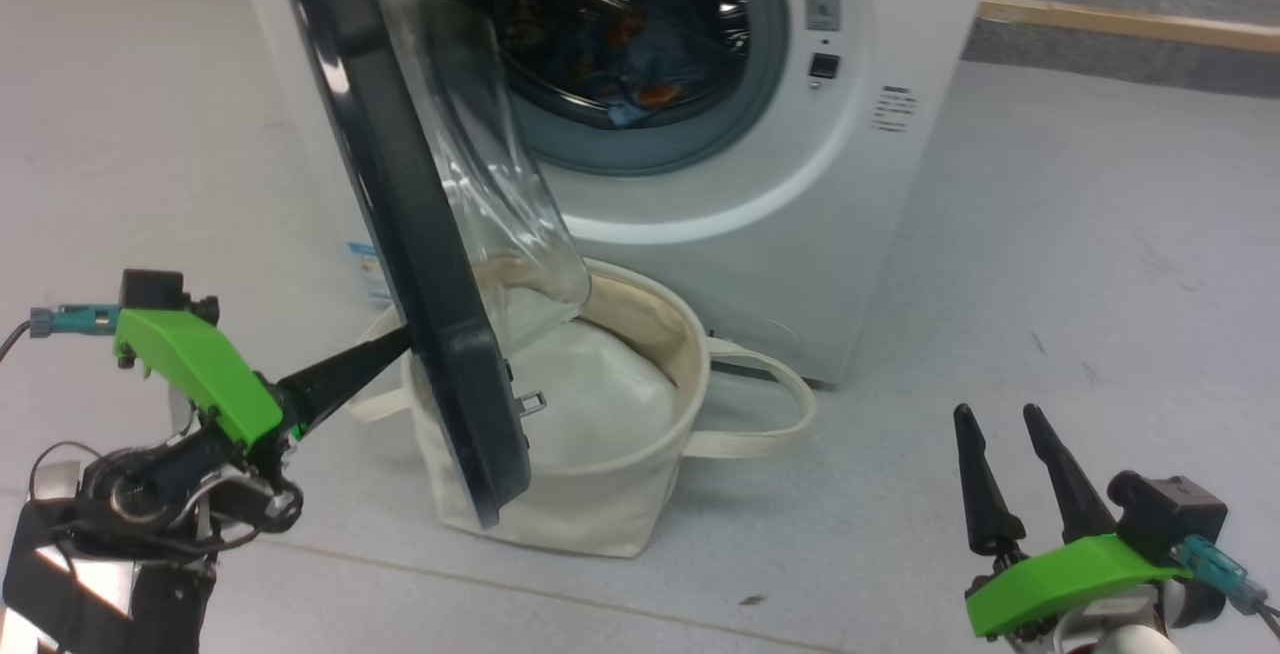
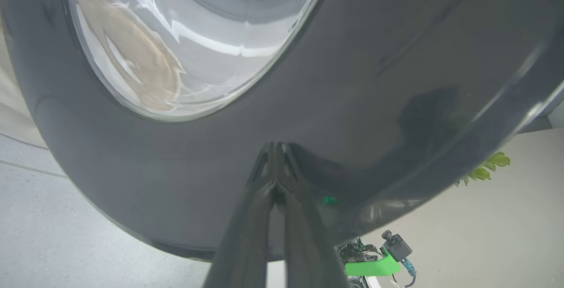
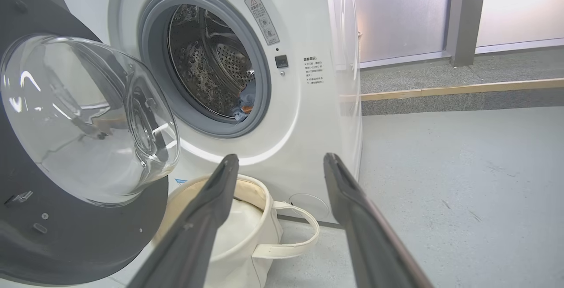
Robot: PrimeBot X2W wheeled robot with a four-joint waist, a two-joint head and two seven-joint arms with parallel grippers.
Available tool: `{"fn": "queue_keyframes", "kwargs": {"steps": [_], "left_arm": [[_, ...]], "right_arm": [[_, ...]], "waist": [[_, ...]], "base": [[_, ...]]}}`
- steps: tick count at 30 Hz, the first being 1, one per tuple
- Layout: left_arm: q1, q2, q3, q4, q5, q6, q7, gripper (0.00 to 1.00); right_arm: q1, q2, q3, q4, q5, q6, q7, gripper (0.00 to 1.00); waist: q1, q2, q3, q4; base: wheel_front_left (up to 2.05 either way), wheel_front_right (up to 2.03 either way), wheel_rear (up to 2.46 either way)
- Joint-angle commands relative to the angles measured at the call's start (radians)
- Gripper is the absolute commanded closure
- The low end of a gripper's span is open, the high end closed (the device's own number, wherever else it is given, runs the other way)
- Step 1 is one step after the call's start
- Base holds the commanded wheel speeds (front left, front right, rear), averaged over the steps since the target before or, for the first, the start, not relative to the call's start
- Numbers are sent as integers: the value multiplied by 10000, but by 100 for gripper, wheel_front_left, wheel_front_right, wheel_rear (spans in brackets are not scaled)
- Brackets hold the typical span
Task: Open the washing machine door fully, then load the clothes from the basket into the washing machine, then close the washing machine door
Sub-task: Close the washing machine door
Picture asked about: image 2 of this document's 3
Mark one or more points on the round dark washing machine door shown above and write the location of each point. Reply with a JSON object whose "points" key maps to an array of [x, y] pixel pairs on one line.
{"points": [[396, 59]]}

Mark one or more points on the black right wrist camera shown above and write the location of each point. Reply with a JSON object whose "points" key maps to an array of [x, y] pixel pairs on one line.
{"points": [[398, 248]]}

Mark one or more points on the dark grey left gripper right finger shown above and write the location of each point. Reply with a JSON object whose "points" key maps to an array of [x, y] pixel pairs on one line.
{"points": [[308, 244]]}

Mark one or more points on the green leafy plant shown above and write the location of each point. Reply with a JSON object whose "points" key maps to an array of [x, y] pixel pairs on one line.
{"points": [[498, 159]]}

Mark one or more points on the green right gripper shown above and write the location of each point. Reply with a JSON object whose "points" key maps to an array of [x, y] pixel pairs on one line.
{"points": [[370, 269]]}

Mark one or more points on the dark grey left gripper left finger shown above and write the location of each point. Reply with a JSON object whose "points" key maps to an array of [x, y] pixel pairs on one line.
{"points": [[246, 244]]}

